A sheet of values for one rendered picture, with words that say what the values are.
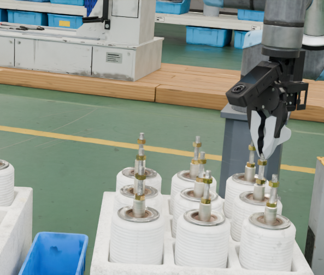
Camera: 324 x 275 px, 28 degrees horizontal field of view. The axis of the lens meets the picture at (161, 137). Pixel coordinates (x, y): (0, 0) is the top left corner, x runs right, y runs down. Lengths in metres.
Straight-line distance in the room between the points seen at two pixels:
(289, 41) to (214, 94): 2.09
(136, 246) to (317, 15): 0.86
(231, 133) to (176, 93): 1.49
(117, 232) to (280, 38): 0.45
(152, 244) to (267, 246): 0.20
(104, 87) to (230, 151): 1.66
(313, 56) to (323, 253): 0.59
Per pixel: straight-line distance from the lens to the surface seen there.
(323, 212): 1.39
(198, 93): 3.30
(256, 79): 1.21
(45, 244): 1.43
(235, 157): 1.87
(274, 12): 1.22
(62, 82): 3.51
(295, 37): 1.22
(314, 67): 1.81
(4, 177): 1.40
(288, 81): 1.27
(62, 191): 2.01
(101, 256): 1.18
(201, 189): 1.28
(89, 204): 1.92
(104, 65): 3.49
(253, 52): 1.83
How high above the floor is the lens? 0.68
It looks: 15 degrees down
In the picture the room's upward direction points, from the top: 4 degrees clockwise
